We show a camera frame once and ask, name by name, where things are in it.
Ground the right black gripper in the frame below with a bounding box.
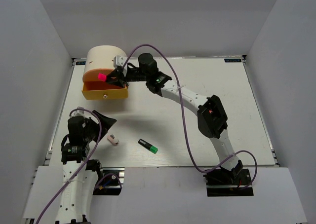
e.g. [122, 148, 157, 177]
[108, 68, 150, 87]

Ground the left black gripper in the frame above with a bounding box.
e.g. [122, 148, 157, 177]
[83, 110, 117, 143]

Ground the pink cap black highlighter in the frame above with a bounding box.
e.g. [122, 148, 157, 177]
[98, 73, 107, 82]

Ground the cream cylindrical desk organizer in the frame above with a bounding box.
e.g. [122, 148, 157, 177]
[82, 45, 128, 100]

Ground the green cap black highlighter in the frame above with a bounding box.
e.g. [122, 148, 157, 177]
[138, 139, 158, 154]

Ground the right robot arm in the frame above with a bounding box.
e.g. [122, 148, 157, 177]
[99, 53, 243, 184]

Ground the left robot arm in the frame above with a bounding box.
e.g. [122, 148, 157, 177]
[55, 109, 116, 224]

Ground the blue logo sticker left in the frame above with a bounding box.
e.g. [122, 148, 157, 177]
[76, 61, 86, 65]

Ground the blue logo sticker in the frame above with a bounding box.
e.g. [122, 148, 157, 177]
[224, 58, 242, 63]
[76, 61, 86, 65]

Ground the blue logo sticker right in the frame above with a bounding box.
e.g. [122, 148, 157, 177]
[224, 58, 242, 63]

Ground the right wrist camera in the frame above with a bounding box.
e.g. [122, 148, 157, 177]
[113, 55, 128, 70]

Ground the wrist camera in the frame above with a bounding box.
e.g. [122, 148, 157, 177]
[113, 55, 128, 70]
[69, 107, 86, 118]

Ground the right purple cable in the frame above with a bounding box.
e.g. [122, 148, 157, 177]
[123, 44, 258, 190]

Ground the purple cable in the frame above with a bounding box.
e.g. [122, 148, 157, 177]
[123, 44, 258, 190]
[36, 107, 121, 224]

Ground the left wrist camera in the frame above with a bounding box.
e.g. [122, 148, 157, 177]
[69, 107, 86, 118]

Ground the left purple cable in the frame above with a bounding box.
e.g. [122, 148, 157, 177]
[36, 107, 121, 224]

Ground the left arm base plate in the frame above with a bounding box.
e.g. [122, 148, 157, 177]
[93, 168, 125, 196]

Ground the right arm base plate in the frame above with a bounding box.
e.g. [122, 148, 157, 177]
[204, 169, 254, 197]

